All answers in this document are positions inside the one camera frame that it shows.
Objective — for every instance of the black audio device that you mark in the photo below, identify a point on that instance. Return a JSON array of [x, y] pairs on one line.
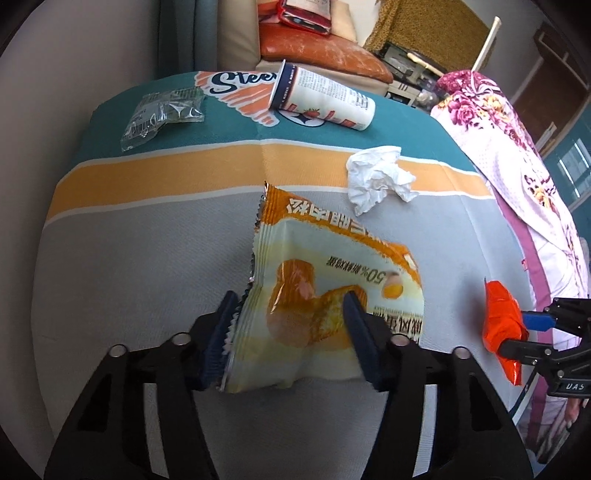
[[397, 60]]

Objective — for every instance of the crumpled white tissue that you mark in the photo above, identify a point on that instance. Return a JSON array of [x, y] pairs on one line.
[[369, 180]]

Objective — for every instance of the brown wooden cabinet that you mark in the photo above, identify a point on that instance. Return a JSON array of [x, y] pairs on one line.
[[545, 92]]

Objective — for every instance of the pink bed sheet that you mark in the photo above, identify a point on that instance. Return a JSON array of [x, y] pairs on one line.
[[545, 258]]

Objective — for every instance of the orange seat cushion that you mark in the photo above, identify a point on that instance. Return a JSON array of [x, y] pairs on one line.
[[323, 53]]

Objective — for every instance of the white yogurt cup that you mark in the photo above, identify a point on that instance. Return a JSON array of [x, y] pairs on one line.
[[323, 97]]

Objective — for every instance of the leopard print cloth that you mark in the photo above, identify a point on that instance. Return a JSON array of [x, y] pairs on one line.
[[425, 27]]

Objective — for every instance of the clear green plastic wrapper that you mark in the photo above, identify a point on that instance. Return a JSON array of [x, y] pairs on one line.
[[157, 110]]

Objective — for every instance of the red orange wrapper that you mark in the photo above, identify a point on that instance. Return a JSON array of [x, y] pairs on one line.
[[501, 318]]

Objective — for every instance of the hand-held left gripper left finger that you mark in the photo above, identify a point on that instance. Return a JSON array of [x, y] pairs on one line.
[[217, 344]]

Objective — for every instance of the grey curtain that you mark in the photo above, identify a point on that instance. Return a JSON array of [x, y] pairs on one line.
[[184, 37]]

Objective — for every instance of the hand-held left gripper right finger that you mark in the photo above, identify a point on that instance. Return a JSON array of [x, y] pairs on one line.
[[362, 341]]

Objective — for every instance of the floral pink blanket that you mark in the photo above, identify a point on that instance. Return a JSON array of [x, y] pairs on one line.
[[485, 115]]

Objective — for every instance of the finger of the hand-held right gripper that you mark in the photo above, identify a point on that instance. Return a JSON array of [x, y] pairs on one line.
[[540, 353], [568, 318]]

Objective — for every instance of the beige pillow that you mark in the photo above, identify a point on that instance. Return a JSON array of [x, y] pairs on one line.
[[342, 23]]

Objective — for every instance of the orange white snack packet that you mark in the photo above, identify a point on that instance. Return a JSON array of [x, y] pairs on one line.
[[300, 258]]

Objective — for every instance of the striped teal orange tablecloth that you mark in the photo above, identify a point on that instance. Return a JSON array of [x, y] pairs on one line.
[[138, 258]]

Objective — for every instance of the white pole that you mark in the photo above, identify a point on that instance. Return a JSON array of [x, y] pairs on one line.
[[487, 41]]

